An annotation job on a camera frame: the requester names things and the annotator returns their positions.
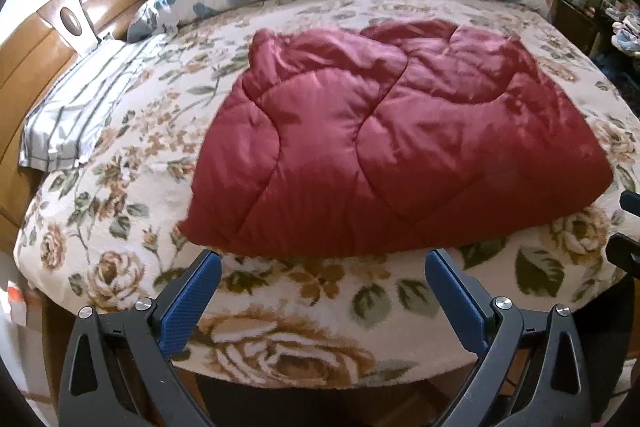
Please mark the dark red quilted jacket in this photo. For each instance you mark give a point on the dark red quilted jacket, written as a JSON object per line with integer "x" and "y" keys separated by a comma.
{"x": 375, "y": 147}

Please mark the floral bed blanket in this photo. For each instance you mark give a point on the floral bed blanket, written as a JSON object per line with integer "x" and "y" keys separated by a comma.
{"x": 125, "y": 187}

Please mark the orange and white object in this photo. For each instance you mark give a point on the orange and white object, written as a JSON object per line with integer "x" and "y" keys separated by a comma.
{"x": 16, "y": 304}

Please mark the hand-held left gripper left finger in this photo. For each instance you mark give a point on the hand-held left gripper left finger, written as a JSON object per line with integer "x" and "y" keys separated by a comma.
{"x": 192, "y": 302}

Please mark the wooden headboard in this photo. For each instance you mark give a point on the wooden headboard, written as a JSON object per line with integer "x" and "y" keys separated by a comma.
{"x": 30, "y": 57}

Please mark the grey striped pillow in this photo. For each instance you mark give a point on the grey striped pillow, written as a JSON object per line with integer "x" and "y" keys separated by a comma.
{"x": 85, "y": 112}

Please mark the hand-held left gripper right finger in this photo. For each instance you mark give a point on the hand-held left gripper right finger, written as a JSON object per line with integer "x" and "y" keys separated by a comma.
{"x": 457, "y": 302}

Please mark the pile of clothes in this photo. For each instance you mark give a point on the pile of clothes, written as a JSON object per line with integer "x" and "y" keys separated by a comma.
{"x": 627, "y": 32}

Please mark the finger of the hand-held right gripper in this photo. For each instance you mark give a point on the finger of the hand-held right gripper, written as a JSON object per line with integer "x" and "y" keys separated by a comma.
{"x": 625, "y": 257}
{"x": 631, "y": 202}

